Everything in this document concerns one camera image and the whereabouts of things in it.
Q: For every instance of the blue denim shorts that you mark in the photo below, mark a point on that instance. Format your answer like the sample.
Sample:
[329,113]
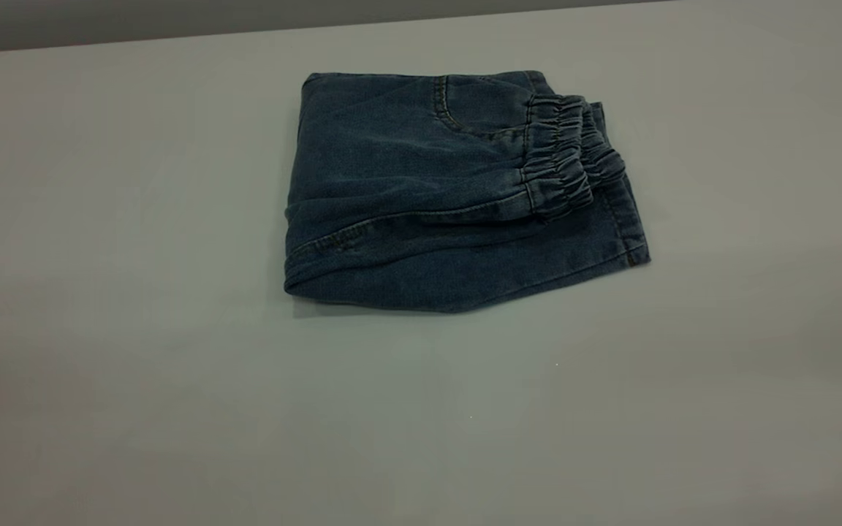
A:
[428,204]

